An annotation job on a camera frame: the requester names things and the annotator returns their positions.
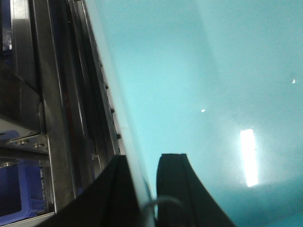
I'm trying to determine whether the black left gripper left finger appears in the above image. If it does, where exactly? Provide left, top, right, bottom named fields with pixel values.
left=40, top=156, right=140, bottom=227

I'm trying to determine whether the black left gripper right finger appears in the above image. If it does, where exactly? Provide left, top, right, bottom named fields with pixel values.
left=156, top=154, right=235, bottom=227

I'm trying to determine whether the light blue plastic bin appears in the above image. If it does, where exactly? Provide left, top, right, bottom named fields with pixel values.
left=85, top=0, right=303, bottom=227

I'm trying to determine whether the dark blue lower crate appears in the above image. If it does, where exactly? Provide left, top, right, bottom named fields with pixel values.
left=0, top=130, right=50, bottom=225

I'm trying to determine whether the stainless steel shelf rail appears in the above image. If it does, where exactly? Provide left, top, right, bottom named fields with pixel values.
left=0, top=0, right=121, bottom=227

